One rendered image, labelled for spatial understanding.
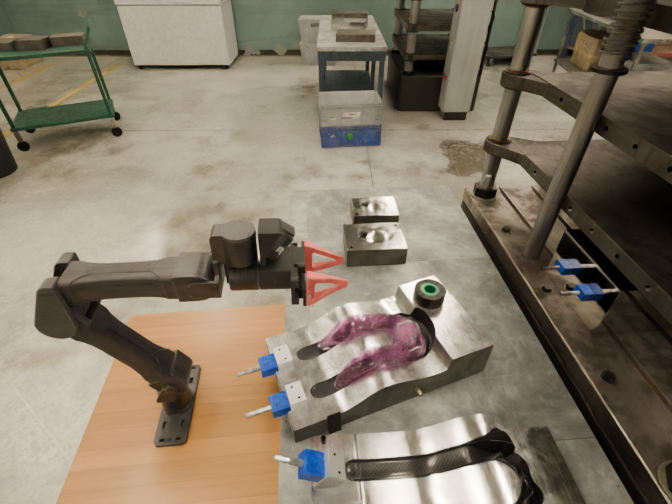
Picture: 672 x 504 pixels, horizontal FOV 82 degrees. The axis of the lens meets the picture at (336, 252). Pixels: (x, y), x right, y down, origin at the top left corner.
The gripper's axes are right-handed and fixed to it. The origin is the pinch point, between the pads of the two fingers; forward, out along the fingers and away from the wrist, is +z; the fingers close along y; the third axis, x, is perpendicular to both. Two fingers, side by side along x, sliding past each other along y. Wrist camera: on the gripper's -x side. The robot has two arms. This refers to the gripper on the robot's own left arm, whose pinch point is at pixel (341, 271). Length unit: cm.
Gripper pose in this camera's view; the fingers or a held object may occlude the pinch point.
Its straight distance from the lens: 70.8
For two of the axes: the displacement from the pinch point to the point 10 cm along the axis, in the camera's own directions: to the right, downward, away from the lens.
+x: -0.5, 7.7, 6.3
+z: 9.9, -0.2, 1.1
